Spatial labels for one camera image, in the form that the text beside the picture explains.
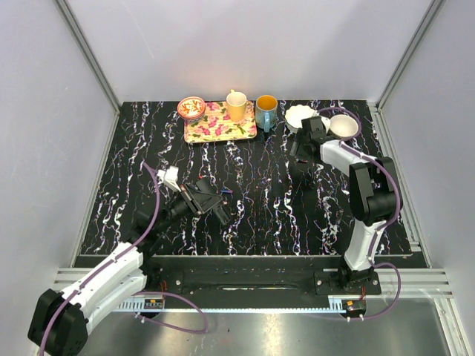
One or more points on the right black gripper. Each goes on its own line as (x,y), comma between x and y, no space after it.
(300,139)

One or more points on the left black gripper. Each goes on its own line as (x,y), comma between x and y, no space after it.
(200,202)

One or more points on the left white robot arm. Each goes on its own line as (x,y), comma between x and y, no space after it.
(63,320)

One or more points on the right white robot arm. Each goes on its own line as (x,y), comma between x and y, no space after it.
(374,195)

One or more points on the white scalloped plate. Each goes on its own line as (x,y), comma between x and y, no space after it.
(295,114)

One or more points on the cream bowl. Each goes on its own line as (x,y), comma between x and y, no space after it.
(344,126)

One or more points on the blue mug orange inside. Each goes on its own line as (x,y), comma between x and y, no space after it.
(266,112)

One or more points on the yellow mug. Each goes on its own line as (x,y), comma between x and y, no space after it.
(236,105)

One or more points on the floral rectangular tray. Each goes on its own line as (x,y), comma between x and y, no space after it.
(217,126)

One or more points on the small red patterned bowl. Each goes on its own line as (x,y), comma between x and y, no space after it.
(191,107)

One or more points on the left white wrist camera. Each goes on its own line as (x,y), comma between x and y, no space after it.
(169,178)

